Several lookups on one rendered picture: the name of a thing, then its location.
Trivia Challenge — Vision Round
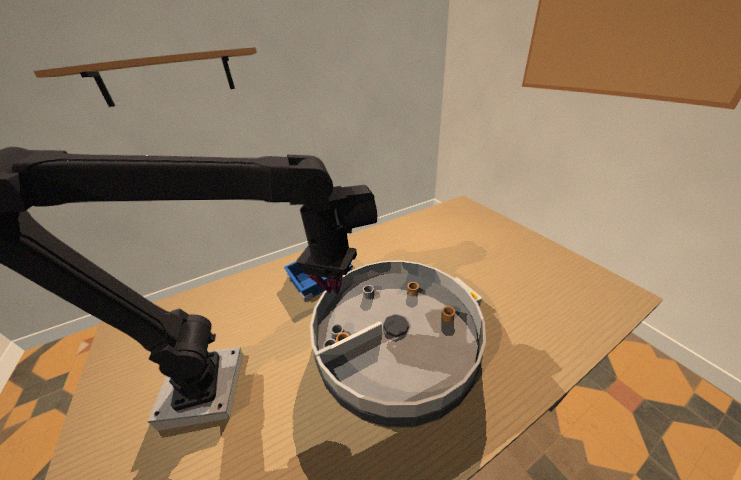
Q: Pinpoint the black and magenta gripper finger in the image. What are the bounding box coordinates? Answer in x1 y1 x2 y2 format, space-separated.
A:
308 275 332 293
327 272 343 294

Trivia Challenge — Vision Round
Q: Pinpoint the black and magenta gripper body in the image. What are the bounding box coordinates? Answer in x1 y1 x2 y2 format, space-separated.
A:
296 229 357 279

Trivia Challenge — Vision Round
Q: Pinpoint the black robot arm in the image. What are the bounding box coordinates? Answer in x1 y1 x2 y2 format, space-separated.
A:
0 147 377 411

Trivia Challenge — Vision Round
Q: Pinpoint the blue crate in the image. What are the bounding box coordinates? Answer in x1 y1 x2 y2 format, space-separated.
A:
284 261 325 302

